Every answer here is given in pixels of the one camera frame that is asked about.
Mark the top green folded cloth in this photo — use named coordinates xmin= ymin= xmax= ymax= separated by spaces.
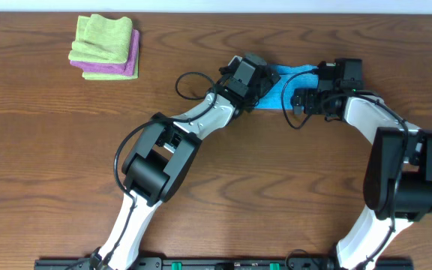
xmin=68 ymin=14 xmax=133 ymax=64

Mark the purple folded cloth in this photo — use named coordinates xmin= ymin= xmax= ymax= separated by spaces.
xmin=70 ymin=29 xmax=140 ymax=76

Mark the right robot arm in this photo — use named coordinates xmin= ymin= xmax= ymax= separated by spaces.
xmin=316 ymin=58 xmax=432 ymax=269

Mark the blue microfiber cloth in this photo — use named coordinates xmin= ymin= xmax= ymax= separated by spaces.
xmin=256 ymin=64 xmax=318 ymax=110

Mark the bottom green folded cloth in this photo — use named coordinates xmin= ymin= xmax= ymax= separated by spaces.
xmin=82 ymin=56 xmax=139 ymax=81

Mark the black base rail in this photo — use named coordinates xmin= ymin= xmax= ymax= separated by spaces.
xmin=34 ymin=256 xmax=414 ymax=270

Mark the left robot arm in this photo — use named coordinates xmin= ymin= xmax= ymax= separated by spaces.
xmin=89 ymin=53 xmax=281 ymax=270

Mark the green folded cloth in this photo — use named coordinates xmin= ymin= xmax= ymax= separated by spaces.
xmin=82 ymin=56 xmax=139 ymax=81
xmin=68 ymin=14 xmax=133 ymax=64

